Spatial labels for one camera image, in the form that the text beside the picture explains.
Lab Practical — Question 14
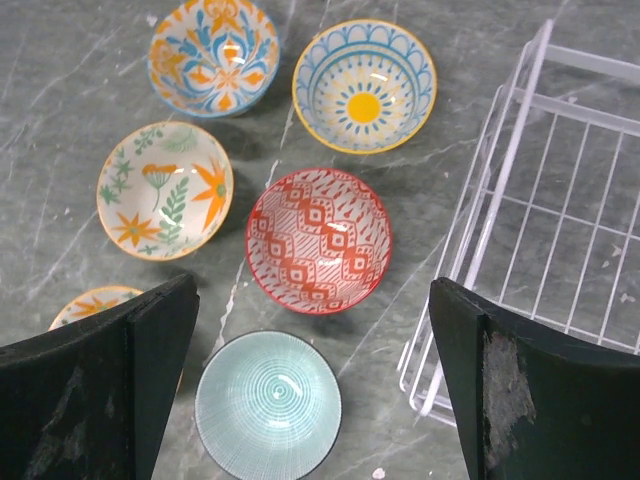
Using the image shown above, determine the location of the green fern orange flower bowl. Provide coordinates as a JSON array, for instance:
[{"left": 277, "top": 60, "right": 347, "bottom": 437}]
[{"left": 48, "top": 285, "right": 143, "bottom": 331}]

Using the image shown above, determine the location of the light teal ribbed bowl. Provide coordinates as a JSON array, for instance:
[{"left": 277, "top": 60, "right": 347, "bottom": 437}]
[{"left": 194, "top": 330, "right": 343, "bottom": 479}]

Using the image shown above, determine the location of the white wire dish rack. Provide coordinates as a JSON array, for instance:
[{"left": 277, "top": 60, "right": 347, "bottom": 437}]
[{"left": 397, "top": 18, "right": 640, "bottom": 427}]

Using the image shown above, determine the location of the yellow sun pattern bowl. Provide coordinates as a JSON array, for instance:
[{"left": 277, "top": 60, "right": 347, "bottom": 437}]
[{"left": 292, "top": 19, "right": 437, "bottom": 155}]

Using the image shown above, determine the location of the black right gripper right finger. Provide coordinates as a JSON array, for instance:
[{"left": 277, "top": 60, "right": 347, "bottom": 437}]
[{"left": 429, "top": 277, "right": 639, "bottom": 480}]

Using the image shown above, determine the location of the blue orange floral bowl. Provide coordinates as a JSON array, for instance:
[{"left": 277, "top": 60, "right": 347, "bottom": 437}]
[{"left": 147, "top": 0, "right": 281, "bottom": 118}]

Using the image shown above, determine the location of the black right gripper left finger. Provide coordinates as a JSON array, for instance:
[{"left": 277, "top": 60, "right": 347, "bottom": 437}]
[{"left": 1, "top": 274, "right": 199, "bottom": 479}]

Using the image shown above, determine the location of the orange flower green leaf bowl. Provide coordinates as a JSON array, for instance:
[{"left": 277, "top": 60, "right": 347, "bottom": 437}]
[{"left": 97, "top": 121, "right": 234, "bottom": 262}]

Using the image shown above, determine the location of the red geometric pattern bowl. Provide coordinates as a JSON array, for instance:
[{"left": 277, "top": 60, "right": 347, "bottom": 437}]
[{"left": 245, "top": 167, "right": 393, "bottom": 315}]

